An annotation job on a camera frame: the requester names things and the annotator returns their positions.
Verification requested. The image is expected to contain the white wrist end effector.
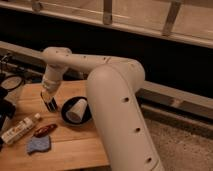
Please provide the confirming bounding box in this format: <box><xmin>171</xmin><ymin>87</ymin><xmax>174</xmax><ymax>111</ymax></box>
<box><xmin>42</xmin><ymin>68</ymin><xmax>63</xmax><ymax>93</ymax></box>

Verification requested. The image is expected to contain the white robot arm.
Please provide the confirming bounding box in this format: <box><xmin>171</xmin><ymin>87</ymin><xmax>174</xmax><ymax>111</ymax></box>
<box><xmin>41</xmin><ymin>47</ymin><xmax>165</xmax><ymax>171</ymax></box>

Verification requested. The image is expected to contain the round black-rimmed dish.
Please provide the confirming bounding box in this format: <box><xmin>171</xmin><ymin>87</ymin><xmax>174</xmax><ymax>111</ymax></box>
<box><xmin>1</xmin><ymin>75</ymin><xmax>24</xmax><ymax>91</ymax></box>

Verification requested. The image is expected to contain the white paper cup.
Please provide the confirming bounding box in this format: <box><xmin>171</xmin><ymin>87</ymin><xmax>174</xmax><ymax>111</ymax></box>
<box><xmin>66</xmin><ymin>98</ymin><xmax>87</xmax><ymax>123</ymax></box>

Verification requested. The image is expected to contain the white plastic bottle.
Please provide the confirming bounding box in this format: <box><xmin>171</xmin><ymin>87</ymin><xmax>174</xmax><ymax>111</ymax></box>
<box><xmin>1</xmin><ymin>113</ymin><xmax>41</xmax><ymax>145</ymax></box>

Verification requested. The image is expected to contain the dark red oval object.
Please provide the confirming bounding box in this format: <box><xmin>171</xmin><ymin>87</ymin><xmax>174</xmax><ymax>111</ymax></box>
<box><xmin>34</xmin><ymin>124</ymin><xmax>57</xmax><ymax>138</ymax></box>

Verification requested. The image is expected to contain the black device at left edge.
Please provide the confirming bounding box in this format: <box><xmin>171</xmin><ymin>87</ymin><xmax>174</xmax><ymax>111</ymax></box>
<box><xmin>0</xmin><ymin>86</ymin><xmax>16</xmax><ymax>132</ymax></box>

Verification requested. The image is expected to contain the blue cloth sponge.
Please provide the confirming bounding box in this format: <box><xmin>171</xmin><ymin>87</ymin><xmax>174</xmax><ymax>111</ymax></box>
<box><xmin>26</xmin><ymin>136</ymin><xmax>51</xmax><ymax>154</ymax></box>

